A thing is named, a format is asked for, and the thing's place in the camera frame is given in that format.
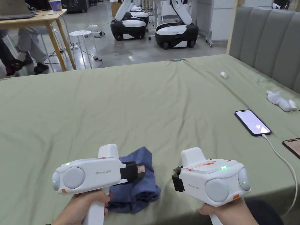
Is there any light wooden table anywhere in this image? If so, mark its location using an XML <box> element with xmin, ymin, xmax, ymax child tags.
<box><xmin>0</xmin><ymin>0</ymin><xmax>77</xmax><ymax>72</ymax></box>

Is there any person's right forearm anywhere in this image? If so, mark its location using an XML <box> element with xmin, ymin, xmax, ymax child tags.
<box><xmin>243</xmin><ymin>198</ymin><xmax>284</xmax><ymax>225</ymax></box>

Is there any white round stool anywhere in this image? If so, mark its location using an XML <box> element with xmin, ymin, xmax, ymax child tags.
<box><xmin>68</xmin><ymin>30</ymin><xmax>99</xmax><ymax>70</ymax></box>

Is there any phone with dark screen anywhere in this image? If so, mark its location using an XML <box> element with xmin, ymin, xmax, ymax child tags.
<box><xmin>282</xmin><ymin>138</ymin><xmax>300</xmax><ymax>160</ymax></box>

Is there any person's left hand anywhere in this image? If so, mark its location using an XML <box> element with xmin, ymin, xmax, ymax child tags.
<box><xmin>52</xmin><ymin>190</ymin><xmax>113</xmax><ymax>225</ymax></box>

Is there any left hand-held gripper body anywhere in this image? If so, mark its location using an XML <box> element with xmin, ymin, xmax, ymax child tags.
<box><xmin>51</xmin><ymin>144</ymin><xmax>129</xmax><ymax>225</ymax></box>

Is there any phone with lit screen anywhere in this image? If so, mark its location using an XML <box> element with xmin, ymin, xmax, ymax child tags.
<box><xmin>234</xmin><ymin>109</ymin><xmax>272</xmax><ymax>137</ymax></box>

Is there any brown carton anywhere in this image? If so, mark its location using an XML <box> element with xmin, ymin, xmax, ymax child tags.
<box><xmin>111</xmin><ymin>2</ymin><xmax>120</xmax><ymax>17</ymax></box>

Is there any white power strip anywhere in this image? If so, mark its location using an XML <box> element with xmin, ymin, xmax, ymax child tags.
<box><xmin>89</xmin><ymin>24</ymin><xmax>105</xmax><ymax>37</ymax></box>

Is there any grey padded headboard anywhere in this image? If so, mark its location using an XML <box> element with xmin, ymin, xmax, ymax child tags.
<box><xmin>228</xmin><ymin>5</ymin><xmax>300</xmax><ymax>91</ymax></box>

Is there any dark blue garment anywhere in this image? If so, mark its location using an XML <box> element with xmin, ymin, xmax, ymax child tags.
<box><xmin>106</xmin><ymin>146</ymin><xmax>161</xmax><ymax>214</ymax></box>

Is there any black and white robot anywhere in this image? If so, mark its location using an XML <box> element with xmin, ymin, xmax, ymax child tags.
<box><xmin>110</xmin><ymin>0</ymin><xmax>149</xmax><ymax>42</ymax></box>
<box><xmin>155</xmin><ymin>0</ymin><xmax>200</xmax><ymax>50</ymax></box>

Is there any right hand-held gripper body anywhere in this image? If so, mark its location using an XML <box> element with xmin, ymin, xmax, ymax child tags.
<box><xmin>177</xmin><ymin>147</ymin><xmax>252</xmax><ymax>225</ymax></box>

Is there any person's right hand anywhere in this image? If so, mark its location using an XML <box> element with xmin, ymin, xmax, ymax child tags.
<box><xmin>199</xmin><ymin>198</ymin><xmax>248</xmax><ymax>225</ymax></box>

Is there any bed with pale green sheet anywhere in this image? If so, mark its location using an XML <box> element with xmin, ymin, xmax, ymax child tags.
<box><xmin>0</xmin><ymin>54</ymin><xmax>300</xmax><ymax>225</ymax></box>

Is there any white charging cable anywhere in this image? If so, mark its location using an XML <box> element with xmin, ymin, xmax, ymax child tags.
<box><xmin>262</xmin><ymin>134</ymin><xmax>296</xmax><ymax>217</ymax></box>

